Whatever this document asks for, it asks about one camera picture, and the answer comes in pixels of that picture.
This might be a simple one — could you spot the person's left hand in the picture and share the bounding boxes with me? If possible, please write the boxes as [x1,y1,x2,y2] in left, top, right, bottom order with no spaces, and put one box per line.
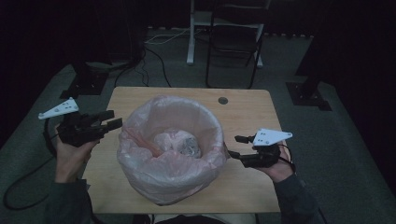
[54,125,101,185]

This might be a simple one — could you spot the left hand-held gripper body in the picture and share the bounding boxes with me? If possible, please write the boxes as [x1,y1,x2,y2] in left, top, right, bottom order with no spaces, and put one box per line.
[37,97,106,147]

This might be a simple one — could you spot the white desk frame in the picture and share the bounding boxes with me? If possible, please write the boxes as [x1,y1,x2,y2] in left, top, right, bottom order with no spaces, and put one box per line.
[186,0,265,68]

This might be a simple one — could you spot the right hand-held gripper cable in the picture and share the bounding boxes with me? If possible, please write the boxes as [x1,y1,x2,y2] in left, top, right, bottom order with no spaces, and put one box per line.
[277,144,297,174]

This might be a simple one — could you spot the black stand base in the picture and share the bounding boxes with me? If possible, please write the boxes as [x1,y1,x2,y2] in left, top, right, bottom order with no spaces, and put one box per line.
[285,74,332,112]
[60,61,110,100]

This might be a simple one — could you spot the pink plastic bag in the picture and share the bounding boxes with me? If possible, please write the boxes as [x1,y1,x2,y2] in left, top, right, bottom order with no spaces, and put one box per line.
[116,94,231,206]

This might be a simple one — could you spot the black floor cable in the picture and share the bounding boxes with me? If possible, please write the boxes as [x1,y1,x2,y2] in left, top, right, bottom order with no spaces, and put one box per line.
[113,46,173,89]

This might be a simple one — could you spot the crumpled white wrapper wad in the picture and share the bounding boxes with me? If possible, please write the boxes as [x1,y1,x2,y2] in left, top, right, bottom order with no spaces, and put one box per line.
[153,129,203,160]

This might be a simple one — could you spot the person's right hand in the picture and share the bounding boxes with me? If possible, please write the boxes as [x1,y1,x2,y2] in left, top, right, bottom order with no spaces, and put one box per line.
[258,141,295,184]

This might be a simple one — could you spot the black folding chair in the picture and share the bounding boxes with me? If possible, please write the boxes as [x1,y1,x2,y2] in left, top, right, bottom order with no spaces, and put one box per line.
[205,0,266,91]

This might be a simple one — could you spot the white floor cable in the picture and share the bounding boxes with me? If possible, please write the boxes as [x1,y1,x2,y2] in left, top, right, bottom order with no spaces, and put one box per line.
[144,27,191,45]

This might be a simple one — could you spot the left hand-held gripper cable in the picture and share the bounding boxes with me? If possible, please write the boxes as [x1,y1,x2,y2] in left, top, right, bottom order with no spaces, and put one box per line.
[3,118,59,211]

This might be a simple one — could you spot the hand-held gripper cable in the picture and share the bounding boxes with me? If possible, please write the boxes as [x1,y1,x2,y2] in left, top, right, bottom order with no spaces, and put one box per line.
[277,144,297,174]
[3,118,59,211]

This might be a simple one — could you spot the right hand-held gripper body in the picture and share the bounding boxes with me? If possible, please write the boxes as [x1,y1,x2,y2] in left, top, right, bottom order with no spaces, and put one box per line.
[241,128,293,168]

